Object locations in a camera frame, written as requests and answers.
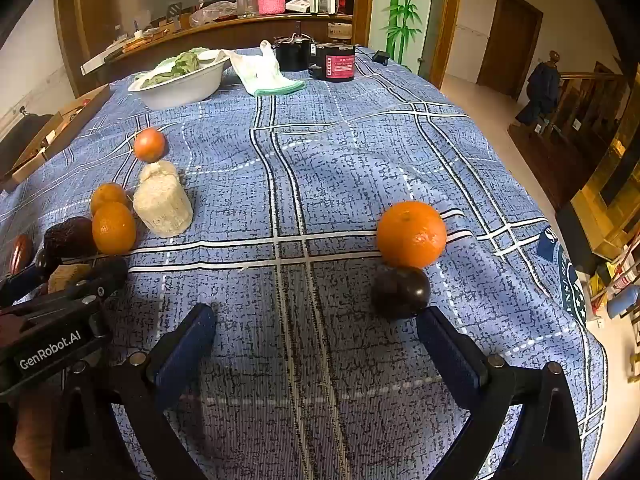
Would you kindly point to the wrinkled dark dried fruit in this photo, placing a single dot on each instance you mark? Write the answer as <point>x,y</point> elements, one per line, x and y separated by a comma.
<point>67,240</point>

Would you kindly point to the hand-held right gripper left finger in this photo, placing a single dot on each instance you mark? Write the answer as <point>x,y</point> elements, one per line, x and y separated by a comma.
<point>190,342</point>

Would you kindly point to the dark purple plum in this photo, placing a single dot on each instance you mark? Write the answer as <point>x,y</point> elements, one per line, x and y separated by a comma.
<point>400,292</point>

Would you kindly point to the white towel with green edge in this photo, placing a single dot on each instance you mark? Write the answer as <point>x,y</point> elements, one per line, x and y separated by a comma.
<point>265,74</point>

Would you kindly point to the small tan sugarcane piece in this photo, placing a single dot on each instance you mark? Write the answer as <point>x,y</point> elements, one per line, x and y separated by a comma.
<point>70,276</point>

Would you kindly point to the white container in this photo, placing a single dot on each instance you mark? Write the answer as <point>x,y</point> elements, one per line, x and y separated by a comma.
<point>314,1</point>
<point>328,2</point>

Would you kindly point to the blue bottle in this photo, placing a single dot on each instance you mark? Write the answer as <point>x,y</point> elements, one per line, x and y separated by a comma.
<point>621,304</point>

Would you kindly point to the small black adapter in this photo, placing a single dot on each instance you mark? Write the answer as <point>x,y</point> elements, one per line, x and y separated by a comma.
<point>381,57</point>

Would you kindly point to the clear plastic bag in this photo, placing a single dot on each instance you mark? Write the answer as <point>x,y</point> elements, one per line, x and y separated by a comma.
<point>212,12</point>

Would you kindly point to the golden cabinet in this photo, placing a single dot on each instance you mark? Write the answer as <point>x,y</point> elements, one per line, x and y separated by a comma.
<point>615,195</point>

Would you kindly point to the wooden door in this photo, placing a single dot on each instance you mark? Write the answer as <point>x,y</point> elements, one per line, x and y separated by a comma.
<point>507,45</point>

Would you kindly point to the red-orange tomato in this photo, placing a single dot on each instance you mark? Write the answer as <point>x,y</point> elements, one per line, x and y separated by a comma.
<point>149,145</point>

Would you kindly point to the large orange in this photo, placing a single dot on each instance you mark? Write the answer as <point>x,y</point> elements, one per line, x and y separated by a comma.
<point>411,234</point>

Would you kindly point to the small orange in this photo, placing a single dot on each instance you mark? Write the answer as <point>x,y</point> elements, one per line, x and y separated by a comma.
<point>114,229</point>
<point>107,195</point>

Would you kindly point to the small dark fruit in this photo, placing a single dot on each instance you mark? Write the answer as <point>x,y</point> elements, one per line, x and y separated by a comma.
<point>45,261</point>

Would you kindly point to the green cloth in bowl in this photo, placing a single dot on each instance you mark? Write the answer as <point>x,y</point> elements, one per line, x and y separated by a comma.
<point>182,62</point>

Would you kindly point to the dark jacket on post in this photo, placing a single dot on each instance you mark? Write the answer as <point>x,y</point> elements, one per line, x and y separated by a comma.
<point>542,87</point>

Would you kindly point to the white box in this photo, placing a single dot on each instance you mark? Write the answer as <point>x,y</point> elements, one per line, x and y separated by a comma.
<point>299,4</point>

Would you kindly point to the curved wooden counter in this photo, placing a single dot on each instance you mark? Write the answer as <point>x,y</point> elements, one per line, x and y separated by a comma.
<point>225,35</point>

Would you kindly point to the blue plaid tablecloth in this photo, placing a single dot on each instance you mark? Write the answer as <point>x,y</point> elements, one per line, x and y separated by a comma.
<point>325,170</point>

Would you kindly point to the white bowl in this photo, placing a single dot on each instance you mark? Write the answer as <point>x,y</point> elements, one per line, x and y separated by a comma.
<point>190,89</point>

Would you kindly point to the wooden stair railing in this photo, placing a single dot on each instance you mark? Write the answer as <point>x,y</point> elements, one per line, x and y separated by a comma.
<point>585,110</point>

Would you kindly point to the black motor device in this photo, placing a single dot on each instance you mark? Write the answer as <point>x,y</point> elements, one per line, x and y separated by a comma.
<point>292,56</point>

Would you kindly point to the bamboo wall decal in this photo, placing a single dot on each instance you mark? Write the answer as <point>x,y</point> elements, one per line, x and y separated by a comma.
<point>406,5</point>

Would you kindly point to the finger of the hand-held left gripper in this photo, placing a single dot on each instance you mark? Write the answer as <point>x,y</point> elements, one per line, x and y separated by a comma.
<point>107,272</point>
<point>22,281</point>

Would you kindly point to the cardboard box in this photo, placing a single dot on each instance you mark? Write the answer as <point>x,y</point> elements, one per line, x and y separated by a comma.
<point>75,120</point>

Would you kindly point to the red date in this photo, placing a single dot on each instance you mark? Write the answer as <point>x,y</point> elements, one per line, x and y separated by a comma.
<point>21,252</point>

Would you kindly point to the black jar with red label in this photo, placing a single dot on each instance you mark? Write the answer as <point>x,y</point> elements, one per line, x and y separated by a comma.
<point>340,66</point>

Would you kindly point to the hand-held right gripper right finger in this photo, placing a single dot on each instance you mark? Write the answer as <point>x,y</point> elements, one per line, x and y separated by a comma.
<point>450,355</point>

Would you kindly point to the short white sugarcane piece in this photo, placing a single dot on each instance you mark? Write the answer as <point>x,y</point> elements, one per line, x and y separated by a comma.
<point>157,172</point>

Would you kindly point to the person's left forearm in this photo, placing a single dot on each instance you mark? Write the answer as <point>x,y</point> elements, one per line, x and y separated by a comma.
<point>32,435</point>

